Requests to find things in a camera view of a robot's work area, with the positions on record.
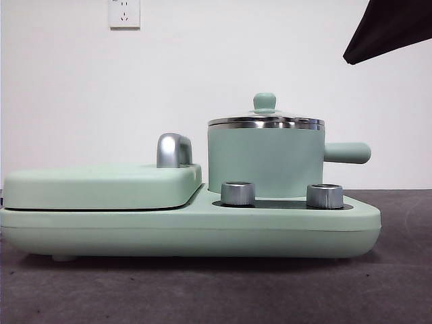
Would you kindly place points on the white wall socket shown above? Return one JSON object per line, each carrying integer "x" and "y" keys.
{"x": 124, "y": 13}

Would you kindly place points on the mint green griddle cover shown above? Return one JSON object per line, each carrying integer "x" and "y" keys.
{"x": 101, "y": 189}

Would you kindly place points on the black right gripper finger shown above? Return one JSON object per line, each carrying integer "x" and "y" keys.
{"x": 395, "y": 30}

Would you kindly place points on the mint green cooker base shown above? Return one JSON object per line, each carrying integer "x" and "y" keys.
{"x": 270, "y": 233}

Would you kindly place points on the glass lid with green knob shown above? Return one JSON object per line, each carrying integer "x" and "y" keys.
{"x": 264, "y": 101}

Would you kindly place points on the silver control knob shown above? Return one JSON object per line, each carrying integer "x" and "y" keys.
{"x": 324, "y": 195}
{"x": 238, "y": 194}

